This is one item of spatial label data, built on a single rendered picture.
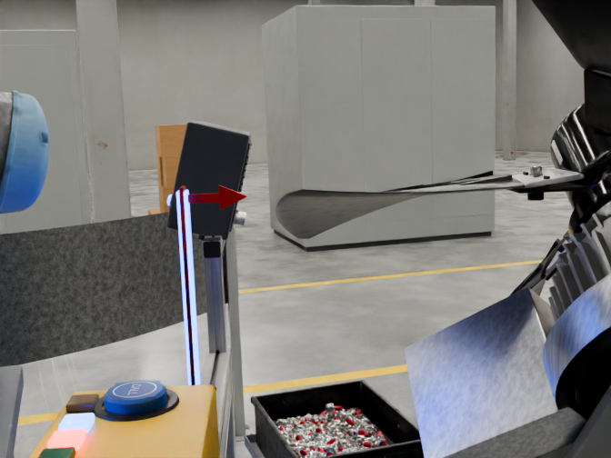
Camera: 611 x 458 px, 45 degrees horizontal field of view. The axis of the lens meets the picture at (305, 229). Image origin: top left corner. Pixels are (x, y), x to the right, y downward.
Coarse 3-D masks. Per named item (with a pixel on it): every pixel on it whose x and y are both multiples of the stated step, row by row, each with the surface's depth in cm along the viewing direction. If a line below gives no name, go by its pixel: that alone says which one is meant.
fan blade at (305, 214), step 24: (312, 192) 63; (336, 192) 63; (360, 192) 64; (384, 192) 65; (408, 192) 65; (432, 192) 66; (456, 192) 67; (288, 216) 74; (312, 216) 77; (336, 216) 79
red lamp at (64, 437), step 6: (60, 432) 43; (66, 432) 43; (72, 432) 43; (78, 432) 43; (84, 432) 43; (54, 438) 42; (60, 438) 42; (66, 438) 42; (72, 438) 42; (78, 438) 42; (84, 438) 43; (48, 444) 42; (54, 444) 42; (60, 444) 42; (66, 444) 42; (72, 444) 42; (78, 444) 42
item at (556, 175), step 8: (544, 168) 78; (552, 168) 77; (512, 176) 76; (520, 176) 75; (528, 176) 74; (552, 176) 72; (560, 176) 71; (568, 176) 69; (576, 176) 69; (528, 184) 69; (536, 184) 69; (544, 184) 69
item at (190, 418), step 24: (96, 408) 48; (168, 408) 47; (192, 408) 47; (216, 408) 52; (48, 432) 45; (96, 432) 44; (120, 432) 44; (144, 432) 44; (168, 432) 44; (192, 432) 44; (216, 432) 51; (96, 456) 41; (120, 456) 41; (144, 456) 41; (168, 456) 41; (192, 456) 41; (216, 456) 50
